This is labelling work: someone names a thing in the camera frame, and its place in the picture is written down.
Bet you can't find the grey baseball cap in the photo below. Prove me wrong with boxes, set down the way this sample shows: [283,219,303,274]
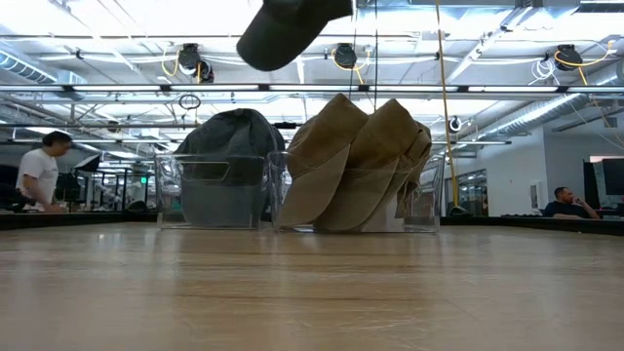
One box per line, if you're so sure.
[180,160,267,228]
[174,107,288,186]
[236,0,355,73]

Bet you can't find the clear plastic bin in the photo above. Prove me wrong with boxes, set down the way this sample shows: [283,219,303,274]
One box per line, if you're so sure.
[265,149,446,234]
[154,153,268,230]

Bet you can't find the long ceiling light bar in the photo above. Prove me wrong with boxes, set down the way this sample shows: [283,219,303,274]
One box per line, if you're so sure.
[0,83,624,96]

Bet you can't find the person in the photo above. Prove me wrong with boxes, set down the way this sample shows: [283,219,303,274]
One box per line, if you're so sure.
[14,130,74,215]
[541,186,602,219]

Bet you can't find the black monitor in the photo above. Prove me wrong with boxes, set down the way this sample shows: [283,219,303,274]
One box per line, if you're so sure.
[582,156,624,197]

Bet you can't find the black ceiling cable reel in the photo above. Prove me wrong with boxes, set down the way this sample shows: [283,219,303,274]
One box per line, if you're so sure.
[176,42,215,84]
[554,43,585,72]
[332,42,359,69]

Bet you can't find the black hanging cable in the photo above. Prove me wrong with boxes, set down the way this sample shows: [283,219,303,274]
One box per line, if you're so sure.
[372,0,379,106]

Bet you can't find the black cable loop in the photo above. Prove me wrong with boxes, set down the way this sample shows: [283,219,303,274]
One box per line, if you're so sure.
[177,93,202,111]

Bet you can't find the yellow cable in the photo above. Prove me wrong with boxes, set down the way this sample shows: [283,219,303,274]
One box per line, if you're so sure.
[434,0,470,216]

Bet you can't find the silver ventilation duct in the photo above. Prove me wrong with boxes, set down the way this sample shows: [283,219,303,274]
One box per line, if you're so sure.
[477,92,594,142]
[0,48,87,85]

